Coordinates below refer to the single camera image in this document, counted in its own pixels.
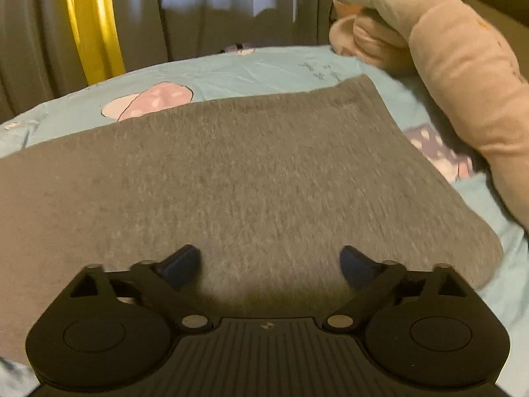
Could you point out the light blue printed bedsheet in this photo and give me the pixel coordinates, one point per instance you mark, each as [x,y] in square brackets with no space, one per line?
[268,66]

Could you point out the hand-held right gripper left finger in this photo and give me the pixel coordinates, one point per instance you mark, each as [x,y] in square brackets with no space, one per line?
[182,265]

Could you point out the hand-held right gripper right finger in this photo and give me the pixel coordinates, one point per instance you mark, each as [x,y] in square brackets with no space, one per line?
[352,264]

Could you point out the yellow curtain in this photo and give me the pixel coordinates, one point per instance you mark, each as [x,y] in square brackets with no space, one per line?
[95,20]

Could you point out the grey curtain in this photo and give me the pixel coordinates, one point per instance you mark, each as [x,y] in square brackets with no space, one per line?
[33,41]
[215,12]

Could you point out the long pink plush toy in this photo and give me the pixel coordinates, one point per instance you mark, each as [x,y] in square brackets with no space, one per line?
[458,74]

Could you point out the grey pants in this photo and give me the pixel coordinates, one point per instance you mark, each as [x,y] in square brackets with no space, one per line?
[248,173]

